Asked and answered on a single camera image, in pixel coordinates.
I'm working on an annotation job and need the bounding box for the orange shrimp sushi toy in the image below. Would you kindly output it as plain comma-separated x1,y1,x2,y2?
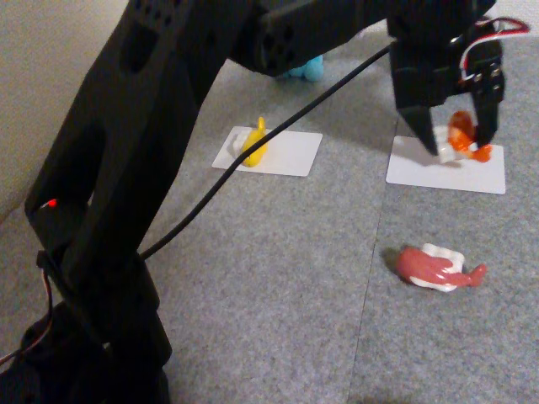
433,109,494,166

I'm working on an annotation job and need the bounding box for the yellow egg sushi toy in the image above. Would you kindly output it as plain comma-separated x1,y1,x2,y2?
227,116,270,168

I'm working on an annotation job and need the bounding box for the blue Wooper plush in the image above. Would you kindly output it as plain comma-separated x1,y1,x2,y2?
280,54,326,83

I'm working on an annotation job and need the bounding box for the pink tuna sushi toy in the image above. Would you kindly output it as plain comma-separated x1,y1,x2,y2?
395,243,488,294

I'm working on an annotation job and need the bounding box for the white card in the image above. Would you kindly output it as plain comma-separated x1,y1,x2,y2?
385,136,506,195
211,125,323,178

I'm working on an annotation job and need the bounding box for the gripper servo wire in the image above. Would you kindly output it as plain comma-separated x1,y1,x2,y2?
457,16,532,82

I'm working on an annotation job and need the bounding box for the black camera cable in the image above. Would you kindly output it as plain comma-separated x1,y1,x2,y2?
140,41,398,259

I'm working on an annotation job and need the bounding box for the base servo wire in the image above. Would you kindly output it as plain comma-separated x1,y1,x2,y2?
0,273,56,368

